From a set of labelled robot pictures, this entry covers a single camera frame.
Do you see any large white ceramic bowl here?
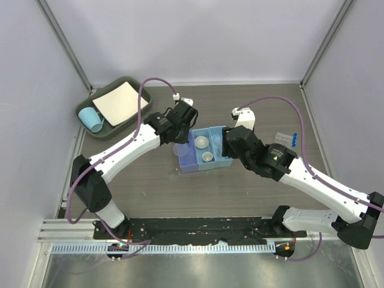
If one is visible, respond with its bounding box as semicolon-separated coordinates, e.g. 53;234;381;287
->
194;136;209;149

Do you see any small white ceramic bowl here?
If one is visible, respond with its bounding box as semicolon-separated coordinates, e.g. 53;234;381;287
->
202;151;214;163

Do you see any blue tiered organizer box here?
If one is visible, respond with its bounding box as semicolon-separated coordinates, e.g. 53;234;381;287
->
173;126;233;173

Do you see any clear test tube rack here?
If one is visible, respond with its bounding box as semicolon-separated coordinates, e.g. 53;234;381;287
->
274;133;293;147

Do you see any clear glass watch dish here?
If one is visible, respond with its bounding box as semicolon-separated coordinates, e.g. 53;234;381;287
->
167;168;180;181

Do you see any small clear glass bottle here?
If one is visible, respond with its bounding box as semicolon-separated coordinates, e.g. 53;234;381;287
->
215;145;223;158

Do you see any clear glass beaker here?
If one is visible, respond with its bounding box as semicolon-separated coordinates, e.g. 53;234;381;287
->
212;133;223;147

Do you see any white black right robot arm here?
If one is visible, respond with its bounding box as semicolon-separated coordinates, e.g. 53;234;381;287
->
223;125;383;250

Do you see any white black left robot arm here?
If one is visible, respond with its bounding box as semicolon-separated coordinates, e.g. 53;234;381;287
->
70;98;198;239

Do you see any white square plate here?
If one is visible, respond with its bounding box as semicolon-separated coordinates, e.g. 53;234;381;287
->
92;82;138;127

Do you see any dark green plastic tray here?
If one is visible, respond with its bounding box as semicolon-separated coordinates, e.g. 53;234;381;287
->
74;76;152;140

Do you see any light blue mug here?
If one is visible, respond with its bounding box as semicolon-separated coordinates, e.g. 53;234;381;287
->
78;107;104;133

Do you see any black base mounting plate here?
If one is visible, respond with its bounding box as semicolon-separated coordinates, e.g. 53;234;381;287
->
112;217;307;246

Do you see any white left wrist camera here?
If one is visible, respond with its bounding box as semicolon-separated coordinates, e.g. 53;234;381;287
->
172;93;194;106

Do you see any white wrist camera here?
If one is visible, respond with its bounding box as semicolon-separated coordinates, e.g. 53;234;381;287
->
172;93;194;106
231;107;256;131

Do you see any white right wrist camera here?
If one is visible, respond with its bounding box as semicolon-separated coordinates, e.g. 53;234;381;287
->
231;107;256;131

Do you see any white slotted cable duct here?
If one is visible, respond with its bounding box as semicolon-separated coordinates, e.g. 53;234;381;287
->
51;241;275;254

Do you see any aluminium rail profile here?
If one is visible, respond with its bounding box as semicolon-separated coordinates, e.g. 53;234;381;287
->
38;219;94;242

